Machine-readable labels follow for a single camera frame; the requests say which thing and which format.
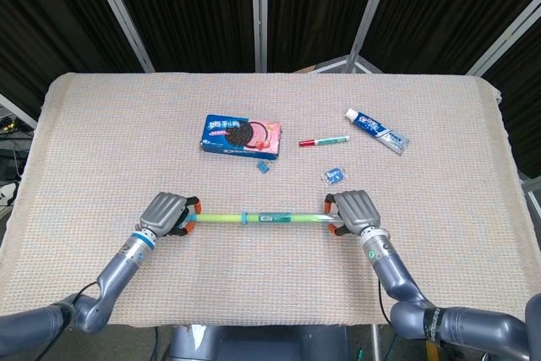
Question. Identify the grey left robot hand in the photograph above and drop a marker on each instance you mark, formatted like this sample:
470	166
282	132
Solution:
162	213

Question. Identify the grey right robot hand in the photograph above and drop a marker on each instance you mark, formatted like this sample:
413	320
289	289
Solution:
357	211

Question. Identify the clear labelled plastic syringe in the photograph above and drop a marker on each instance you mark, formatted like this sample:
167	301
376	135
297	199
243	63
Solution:
300	218

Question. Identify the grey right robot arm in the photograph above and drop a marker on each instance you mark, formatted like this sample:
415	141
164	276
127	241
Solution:
399	282

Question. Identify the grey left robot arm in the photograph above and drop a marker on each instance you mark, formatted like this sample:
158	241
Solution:
120	270

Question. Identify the small blue wrapped packet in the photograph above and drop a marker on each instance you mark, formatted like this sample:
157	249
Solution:
334	175

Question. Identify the red and green marker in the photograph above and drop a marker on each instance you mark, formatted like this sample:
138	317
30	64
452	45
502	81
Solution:
325	140

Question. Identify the blue white toothpaste tube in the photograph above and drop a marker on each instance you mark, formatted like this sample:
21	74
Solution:
380	130

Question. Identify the small teal wrapped candy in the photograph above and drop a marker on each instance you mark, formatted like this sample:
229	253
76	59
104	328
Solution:
263	167

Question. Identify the beige woven tablecloth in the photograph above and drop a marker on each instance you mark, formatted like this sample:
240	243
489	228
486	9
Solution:
270	268

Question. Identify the blue pink Oreo box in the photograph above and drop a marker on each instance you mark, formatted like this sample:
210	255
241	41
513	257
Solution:
241	137

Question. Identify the grey robot torso base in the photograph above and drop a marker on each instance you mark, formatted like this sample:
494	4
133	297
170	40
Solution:
262	342

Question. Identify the dark screen panel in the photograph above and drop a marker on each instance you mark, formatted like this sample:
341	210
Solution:
317	6
46	23
448	10
190	10

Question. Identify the white screen frame foot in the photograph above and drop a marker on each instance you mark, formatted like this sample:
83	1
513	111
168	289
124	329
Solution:
338	64

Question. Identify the white screen frame post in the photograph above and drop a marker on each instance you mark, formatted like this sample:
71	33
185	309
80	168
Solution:
372	10
259	14
19	109
505	31
120	14

